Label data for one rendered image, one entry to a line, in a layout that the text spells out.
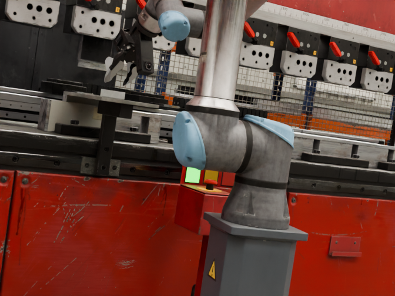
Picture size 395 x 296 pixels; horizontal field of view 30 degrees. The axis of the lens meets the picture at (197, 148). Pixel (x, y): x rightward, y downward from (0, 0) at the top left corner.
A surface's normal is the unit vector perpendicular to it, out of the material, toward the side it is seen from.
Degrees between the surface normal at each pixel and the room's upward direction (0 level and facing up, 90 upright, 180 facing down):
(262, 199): 72
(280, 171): 90
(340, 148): 90
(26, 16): 90
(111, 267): 90
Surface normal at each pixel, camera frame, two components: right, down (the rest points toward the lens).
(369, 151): 0.54, 0.12
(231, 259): -0.43, -0.01
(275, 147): 0.32, 0.07
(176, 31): 0.18, 0.69
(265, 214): 0.20, -0.22
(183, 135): -0.93, 0.01
